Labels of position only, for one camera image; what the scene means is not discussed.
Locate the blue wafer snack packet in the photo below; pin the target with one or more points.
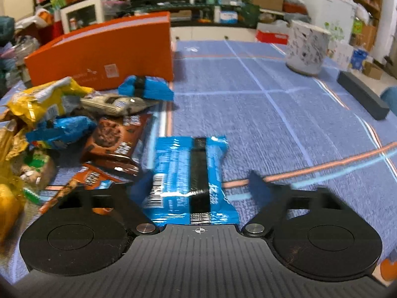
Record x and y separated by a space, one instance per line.
187 183

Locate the orange cardboard shoe box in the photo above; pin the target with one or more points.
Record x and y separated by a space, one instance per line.
103 55

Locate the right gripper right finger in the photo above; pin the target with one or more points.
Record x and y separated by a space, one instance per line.
313 232

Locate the yellow snack bag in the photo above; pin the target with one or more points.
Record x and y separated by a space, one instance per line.
48 101

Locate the white patterned cup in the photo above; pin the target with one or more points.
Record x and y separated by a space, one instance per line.
307 48

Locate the blue crinkled snack packet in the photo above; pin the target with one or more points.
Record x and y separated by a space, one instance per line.
61 132

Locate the white tv stand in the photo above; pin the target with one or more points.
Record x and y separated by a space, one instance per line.
201 33

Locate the beige black snack bar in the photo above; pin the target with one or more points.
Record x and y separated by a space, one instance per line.
116 105

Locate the white glass door cabinet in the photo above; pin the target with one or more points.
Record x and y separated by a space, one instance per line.
82 14

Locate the brown chocolate cookie packet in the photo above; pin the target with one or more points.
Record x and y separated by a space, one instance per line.
117 144

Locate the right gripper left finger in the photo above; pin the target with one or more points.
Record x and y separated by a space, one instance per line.
88 230

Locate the black rectangular block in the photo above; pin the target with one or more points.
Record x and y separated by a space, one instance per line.
374 105

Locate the blue plaid tablecloth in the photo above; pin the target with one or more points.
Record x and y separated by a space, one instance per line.
304 131

